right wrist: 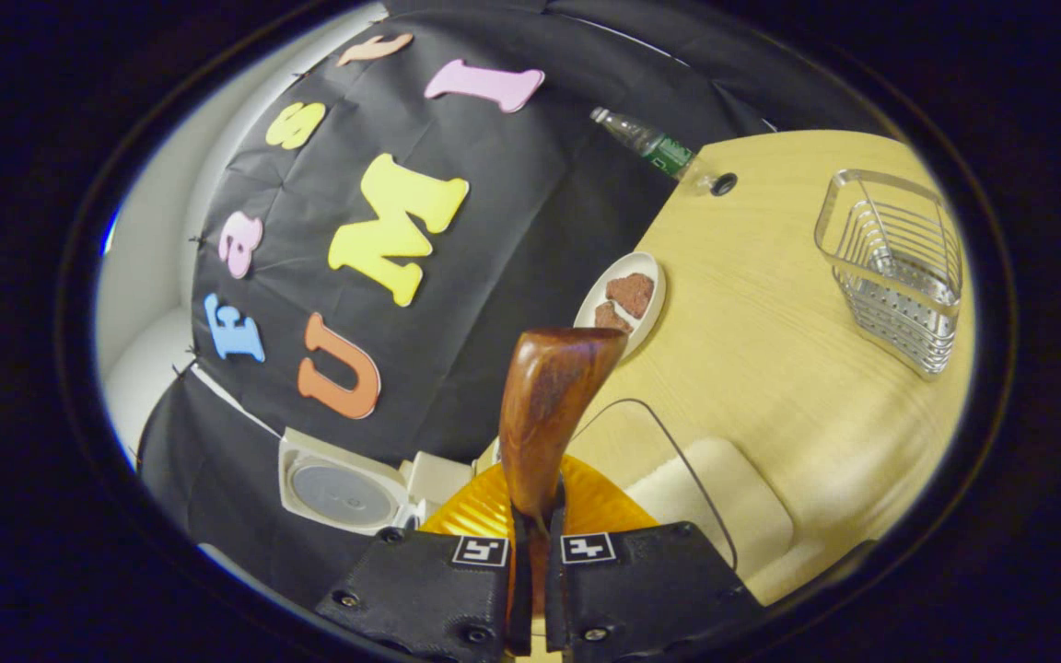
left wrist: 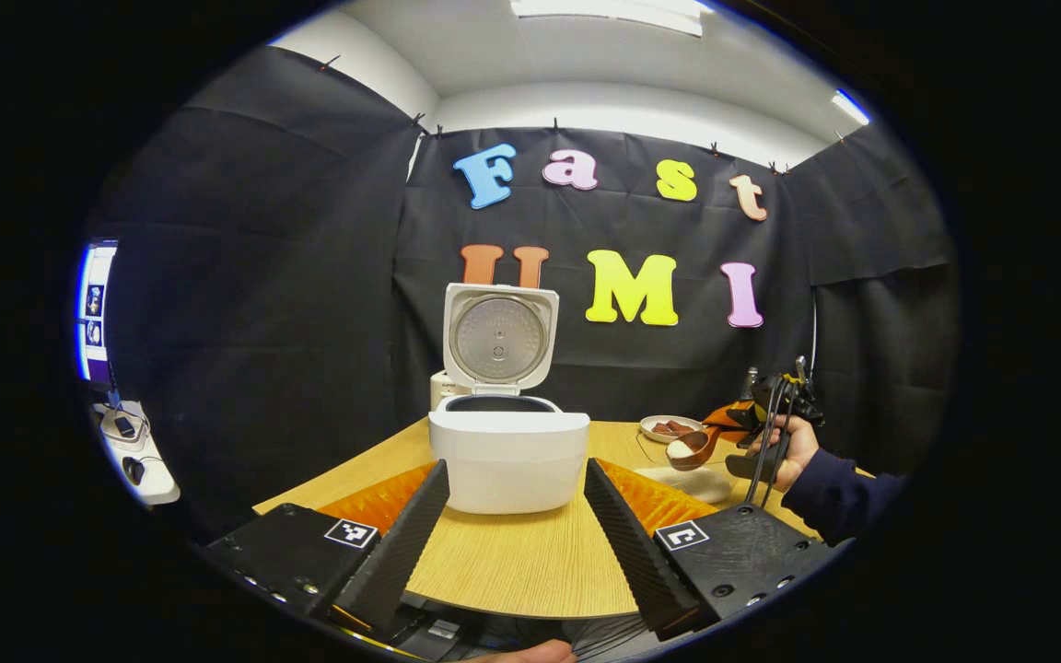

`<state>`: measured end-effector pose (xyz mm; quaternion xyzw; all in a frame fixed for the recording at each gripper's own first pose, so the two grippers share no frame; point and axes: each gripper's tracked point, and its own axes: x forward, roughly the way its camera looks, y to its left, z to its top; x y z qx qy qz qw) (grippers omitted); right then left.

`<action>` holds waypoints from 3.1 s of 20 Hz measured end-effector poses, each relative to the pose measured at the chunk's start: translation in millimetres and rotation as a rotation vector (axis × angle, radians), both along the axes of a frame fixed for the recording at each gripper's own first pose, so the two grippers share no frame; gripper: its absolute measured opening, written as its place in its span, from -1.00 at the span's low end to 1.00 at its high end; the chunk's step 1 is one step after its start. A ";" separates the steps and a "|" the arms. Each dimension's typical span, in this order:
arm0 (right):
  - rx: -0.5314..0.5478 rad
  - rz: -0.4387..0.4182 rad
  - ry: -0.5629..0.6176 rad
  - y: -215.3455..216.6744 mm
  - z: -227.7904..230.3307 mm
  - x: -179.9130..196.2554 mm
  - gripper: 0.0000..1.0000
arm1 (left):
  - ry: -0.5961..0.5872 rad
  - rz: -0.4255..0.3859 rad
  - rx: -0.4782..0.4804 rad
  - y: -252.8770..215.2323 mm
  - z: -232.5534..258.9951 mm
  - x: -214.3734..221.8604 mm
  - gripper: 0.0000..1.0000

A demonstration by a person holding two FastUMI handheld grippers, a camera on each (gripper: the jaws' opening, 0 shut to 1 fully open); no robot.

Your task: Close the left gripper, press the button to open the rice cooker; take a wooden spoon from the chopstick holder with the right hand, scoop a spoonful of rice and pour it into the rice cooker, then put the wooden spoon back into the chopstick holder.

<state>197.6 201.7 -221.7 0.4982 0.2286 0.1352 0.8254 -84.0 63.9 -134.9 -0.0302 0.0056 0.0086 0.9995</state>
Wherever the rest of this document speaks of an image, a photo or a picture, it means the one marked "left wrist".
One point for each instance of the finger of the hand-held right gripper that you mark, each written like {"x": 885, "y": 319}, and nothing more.
{"x": 728, "y": 419}

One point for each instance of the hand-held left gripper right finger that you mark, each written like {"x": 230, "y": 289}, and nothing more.
{"x": 632, "y": 552}

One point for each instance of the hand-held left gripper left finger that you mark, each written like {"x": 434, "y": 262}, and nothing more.
{"x": 402, "y": 552}

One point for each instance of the brown wooden spoon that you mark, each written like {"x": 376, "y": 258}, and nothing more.
{"x": 692, "y": 451}

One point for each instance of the white rice cooker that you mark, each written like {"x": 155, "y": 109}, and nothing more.
{"x": 507, "y": 460}

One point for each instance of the clear plastic water bottle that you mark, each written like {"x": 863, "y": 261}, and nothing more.
{"x": 751, "y": 382}

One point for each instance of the white round plate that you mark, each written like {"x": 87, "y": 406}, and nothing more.
{"x": 646, "y": 426}

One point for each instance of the person's grey trousers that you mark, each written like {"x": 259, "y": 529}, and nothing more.
{"x": 600, "y": 635}

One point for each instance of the white toaster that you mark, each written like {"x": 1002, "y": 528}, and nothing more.
{"x": 440, "y": 387}

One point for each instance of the white side desk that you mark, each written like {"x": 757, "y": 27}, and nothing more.
{"x": 157, "y": 483}

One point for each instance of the black computer mouse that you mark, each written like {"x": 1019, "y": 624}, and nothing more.
{"x": 134, "y": 471}

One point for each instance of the black backdrop cloth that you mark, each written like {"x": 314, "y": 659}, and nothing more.
{"x": 309, "y": 276}

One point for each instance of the small ceiling light panel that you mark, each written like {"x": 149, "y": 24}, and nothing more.
{"x": 850, "y": 107}

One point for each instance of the small black device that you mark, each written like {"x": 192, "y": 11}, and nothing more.
{"x": 124, "y": 426}

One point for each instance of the computer monitor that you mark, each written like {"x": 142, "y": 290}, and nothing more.
{"x": 96, "y": 313}

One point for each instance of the long ceiling light panel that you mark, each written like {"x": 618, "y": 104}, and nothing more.
{"x": 613, "y": 14}

